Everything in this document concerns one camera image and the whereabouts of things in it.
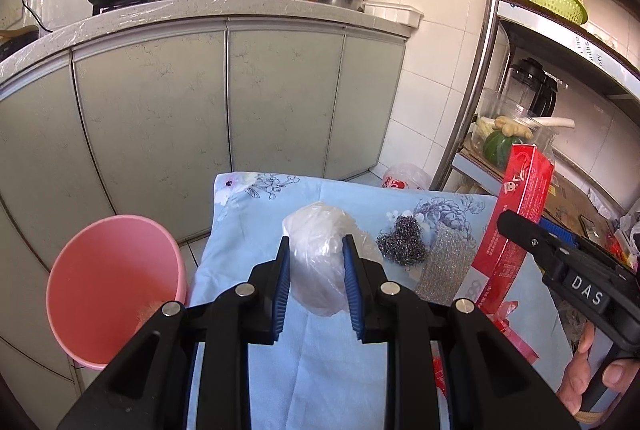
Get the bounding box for green squash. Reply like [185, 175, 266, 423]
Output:
[482, 130, 523, 167]

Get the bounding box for metal storage rack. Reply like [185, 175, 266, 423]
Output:
[430, 0, 640, 271]

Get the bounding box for thin plastic bag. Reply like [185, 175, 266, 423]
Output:
[381, 163, 432, 190]

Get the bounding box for white plastic bag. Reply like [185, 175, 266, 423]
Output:
[281, 200, 383, 318]

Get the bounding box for white rectangular tray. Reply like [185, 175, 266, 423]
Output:
[365, 2, 423, 30]

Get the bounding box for red cardboard box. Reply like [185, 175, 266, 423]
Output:
[452, 143, 556, 316]

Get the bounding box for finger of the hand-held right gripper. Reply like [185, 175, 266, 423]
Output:
[539, 216, 583, 251]
[496, 209, 568, 278]

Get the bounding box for pink plastic bucket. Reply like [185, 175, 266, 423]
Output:
[46, 215, 188, 371]

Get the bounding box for red yellow packets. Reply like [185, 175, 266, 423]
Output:
[607, 230, 636, 263]

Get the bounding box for person's right hand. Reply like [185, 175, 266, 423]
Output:
[556, 322, 640, 426]

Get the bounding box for blue floral cloth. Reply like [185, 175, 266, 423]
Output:
[185, 170, 576, 430]

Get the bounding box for grey kitchen cabinet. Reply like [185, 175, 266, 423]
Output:
[0, 0, 421, 391]

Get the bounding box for clear plastic container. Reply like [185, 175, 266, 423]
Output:
[475, 88, 556, 171]

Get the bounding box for silver scrubbing cloth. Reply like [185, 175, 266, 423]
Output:
[415, 225, 485, 303]

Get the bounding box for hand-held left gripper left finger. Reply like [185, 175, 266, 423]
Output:
[56, 235, 292, 430]

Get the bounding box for ginger root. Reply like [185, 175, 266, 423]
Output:
[494, 116, 533, 138]

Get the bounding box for black countertop appliance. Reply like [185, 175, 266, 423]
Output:
[0, 25, 40, 56]

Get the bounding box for steel wool scourer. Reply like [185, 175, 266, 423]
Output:
[376, 214, 429, 267]

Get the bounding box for red transparent plastic bag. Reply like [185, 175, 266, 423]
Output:
[431, 299, 542, 398]

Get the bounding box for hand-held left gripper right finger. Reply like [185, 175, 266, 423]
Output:
[341, 234, 581, 430]

